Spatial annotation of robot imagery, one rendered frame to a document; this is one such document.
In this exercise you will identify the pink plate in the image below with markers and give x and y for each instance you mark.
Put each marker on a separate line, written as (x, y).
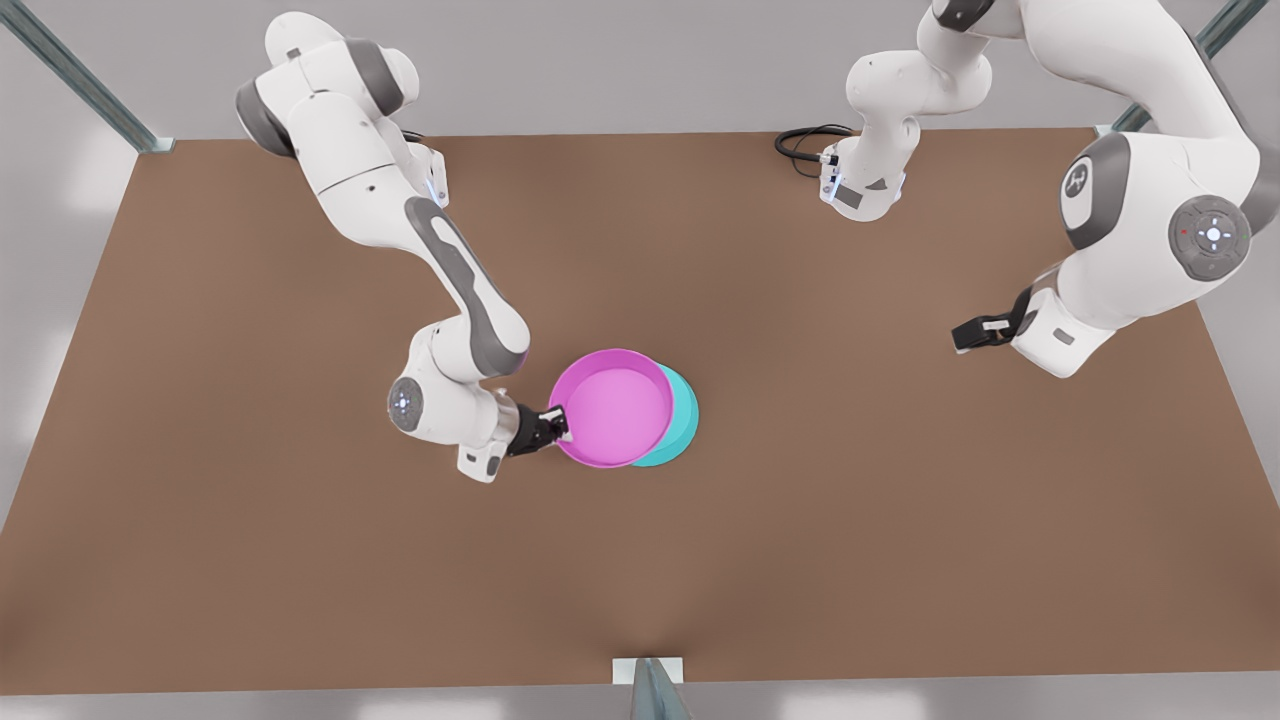
(612, 407)

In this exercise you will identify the blue plate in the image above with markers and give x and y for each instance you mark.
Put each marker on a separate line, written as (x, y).
(682, 415)

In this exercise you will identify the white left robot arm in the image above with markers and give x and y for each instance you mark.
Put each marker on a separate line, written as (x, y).
(1150, 200)

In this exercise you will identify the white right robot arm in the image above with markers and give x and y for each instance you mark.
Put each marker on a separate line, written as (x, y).
(350, 150)

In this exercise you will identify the silver frame post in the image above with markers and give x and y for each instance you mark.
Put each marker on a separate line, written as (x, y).
(652, 690)
(85, 78)
(1185, 62)

